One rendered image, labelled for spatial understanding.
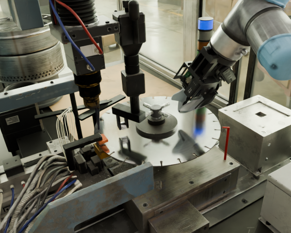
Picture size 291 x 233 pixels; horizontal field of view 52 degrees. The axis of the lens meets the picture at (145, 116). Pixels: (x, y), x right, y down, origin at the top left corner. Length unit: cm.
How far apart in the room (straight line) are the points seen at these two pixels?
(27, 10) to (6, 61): 60
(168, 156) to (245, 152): 33
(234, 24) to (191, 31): 71
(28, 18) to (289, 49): 51
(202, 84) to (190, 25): 69
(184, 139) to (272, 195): 24
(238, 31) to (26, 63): 88
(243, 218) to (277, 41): 48
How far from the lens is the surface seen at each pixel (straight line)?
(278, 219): 80
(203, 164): 82
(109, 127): 79
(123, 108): 71
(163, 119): 76
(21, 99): 84
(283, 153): 100
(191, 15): 130
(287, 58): 51
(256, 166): 93
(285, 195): 74
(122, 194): 58
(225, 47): 62
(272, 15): 56
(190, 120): 80
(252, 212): 86
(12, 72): 129
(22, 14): 70
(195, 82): 66
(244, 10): 59
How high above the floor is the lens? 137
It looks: 31 degrees down
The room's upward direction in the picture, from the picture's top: 3 degrees counter-clockwise
